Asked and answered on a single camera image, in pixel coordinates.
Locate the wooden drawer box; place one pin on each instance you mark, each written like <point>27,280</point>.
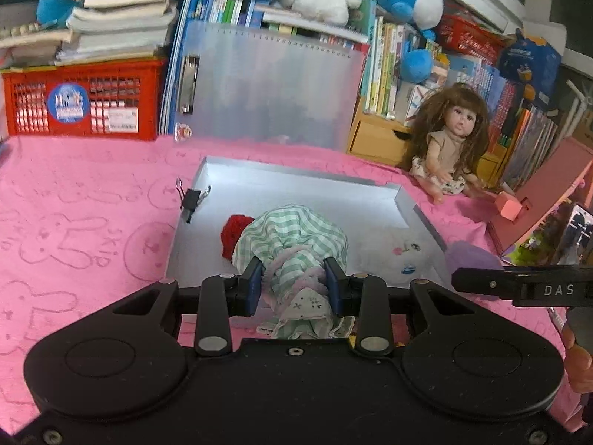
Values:
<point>375,141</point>

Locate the row of colourful slanted books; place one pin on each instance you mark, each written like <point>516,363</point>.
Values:
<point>528,139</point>

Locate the small pink block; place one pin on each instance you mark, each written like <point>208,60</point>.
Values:
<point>507,206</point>

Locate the red plastic basket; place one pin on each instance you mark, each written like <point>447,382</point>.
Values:
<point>468,37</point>

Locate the person's right hand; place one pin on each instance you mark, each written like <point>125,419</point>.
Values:
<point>581,368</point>

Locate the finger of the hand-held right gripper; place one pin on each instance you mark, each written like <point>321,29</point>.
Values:
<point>482,282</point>

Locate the stack of worn books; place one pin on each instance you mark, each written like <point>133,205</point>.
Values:
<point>120,23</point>

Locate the red plastic crate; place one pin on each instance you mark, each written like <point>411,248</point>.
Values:
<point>148,102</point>

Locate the purple fluffy plush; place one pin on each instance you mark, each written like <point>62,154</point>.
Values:
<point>470,259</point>

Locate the blue cardboard box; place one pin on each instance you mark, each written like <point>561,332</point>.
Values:
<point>530,65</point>

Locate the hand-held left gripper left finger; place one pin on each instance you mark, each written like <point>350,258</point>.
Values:
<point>252,287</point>

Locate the rag doll green checked dress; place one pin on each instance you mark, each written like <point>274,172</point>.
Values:
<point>292,236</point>

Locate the small cartoon charm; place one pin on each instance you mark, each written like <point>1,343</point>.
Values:
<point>183,131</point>

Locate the silver metal tray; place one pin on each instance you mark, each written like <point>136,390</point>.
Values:
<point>301,190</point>

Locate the pink printed blanket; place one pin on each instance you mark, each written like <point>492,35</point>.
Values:
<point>83,222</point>

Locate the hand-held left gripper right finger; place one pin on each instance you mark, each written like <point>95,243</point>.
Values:
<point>333,289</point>

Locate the pink toy house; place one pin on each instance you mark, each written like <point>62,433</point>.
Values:
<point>556,181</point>

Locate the row of blue thin books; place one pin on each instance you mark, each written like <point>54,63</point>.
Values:
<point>213,4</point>

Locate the black binder clip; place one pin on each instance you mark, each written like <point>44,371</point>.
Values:
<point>192,198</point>

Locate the translucent plastic clipboard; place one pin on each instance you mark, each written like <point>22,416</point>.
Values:
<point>273,88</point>

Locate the colourful toy box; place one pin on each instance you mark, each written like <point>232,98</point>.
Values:
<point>551,236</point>

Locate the brown-haired baby doll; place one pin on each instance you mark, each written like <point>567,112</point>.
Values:
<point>444,148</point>

